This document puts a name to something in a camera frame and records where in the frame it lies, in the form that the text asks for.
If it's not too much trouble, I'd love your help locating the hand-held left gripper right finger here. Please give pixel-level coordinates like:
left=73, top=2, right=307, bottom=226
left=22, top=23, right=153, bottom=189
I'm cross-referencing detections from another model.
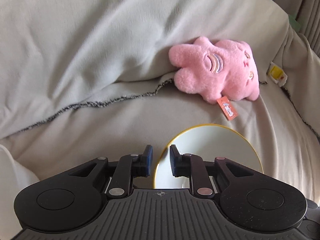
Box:
left=169, top=144, right=254, bottom=197

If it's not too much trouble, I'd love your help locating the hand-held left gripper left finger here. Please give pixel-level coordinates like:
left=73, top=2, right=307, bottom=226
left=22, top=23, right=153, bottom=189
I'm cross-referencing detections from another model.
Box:
left=66, top=144, right=153, bottom=198

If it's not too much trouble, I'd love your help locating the white bowl with yellow rim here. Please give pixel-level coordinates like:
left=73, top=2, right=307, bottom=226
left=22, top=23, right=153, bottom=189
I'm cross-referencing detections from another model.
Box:
left=153, top=123, right=264, bottom=189

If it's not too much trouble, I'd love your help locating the pink plush toy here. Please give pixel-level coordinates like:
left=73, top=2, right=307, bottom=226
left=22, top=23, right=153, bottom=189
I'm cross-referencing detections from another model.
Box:
left=168, top=36, right=260, bottom=122

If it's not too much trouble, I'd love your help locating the yellow white tag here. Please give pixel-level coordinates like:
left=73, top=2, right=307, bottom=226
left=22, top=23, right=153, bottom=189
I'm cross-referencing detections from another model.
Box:
left=267, top=61, right=288, bottom=87

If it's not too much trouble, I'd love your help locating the beige sofa cover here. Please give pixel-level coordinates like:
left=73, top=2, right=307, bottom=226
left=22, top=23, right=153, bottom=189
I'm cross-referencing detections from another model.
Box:
left=0, top=0, right=320, bottom=205

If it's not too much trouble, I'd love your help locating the green tag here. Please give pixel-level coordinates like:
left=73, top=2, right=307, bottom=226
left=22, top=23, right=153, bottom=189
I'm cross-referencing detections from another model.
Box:
left=287, top=14, right=300, bottom=33

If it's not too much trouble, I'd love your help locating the beige curtain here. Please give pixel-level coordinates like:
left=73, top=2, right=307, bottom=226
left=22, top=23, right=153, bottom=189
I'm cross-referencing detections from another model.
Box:
left=280, top=0, right=320, bottom=53

